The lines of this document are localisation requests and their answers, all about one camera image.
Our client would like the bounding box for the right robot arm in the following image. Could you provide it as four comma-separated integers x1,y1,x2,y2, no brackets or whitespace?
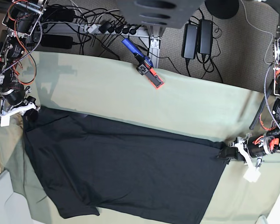
0,0,48,127

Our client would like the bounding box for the dark navy T-shirt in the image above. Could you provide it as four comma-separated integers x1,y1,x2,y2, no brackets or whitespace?
23,107,226,224

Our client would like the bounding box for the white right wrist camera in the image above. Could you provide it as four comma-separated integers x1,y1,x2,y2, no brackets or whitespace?
0,113,10,127

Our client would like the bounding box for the white cable on carpet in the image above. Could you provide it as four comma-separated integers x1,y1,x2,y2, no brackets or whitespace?
239,0,277,65

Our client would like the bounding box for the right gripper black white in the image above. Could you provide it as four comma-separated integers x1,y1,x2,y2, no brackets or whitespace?
0,90,40,121

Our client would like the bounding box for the light green table cloth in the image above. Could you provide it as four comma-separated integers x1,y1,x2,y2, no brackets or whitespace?
0,52,280,224

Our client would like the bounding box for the blue orange bar clamp centre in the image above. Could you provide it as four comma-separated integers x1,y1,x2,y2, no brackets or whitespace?
121,38,164,89

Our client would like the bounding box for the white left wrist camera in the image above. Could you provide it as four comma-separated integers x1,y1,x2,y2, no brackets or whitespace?
243,168,261,182

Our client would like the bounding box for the grey white bin corner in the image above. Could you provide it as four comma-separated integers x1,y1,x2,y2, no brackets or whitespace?
0,170,34,224

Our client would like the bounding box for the black power brick pair inner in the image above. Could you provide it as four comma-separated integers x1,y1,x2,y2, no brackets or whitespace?
182,23,198,59

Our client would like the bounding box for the black power brick pair outer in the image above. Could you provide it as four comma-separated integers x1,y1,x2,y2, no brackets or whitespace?
197,19,213,55

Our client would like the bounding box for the black power brick pair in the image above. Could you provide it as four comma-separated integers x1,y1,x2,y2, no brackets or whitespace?
182,23,198,59
197,19,213,55

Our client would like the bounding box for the grey overhead camera mount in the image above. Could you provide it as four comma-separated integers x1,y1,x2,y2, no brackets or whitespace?
116,0,204,28

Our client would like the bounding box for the white power strip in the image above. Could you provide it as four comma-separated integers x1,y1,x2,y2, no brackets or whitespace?
70,22,141,35

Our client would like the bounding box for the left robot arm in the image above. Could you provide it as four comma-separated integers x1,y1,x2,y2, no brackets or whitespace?
218,18,280,167

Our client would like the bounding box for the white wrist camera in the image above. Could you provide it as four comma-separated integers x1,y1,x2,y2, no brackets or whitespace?
0,113,10,127
243,168,261,182

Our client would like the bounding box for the black power brick left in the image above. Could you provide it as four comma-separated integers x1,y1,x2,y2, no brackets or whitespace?
40,35,73,49

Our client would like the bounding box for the black round lamp base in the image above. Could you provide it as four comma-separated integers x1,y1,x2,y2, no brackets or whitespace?
204,0,239,20

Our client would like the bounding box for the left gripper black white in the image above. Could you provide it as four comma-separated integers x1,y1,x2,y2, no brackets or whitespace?
217,135,274,165

